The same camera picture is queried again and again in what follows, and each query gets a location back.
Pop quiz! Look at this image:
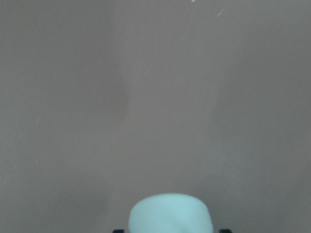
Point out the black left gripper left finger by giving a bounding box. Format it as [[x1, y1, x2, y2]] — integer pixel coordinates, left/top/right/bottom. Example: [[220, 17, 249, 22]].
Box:
[[113, 229, 124, 233]]

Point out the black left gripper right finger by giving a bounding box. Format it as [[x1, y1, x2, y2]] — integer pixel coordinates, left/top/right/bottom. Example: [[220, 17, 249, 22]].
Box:
[[219, 229, 231, 233]]

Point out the green plastic cup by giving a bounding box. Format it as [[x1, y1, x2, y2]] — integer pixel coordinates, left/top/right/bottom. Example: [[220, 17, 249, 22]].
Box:
[[128, 193, 214, 233]]

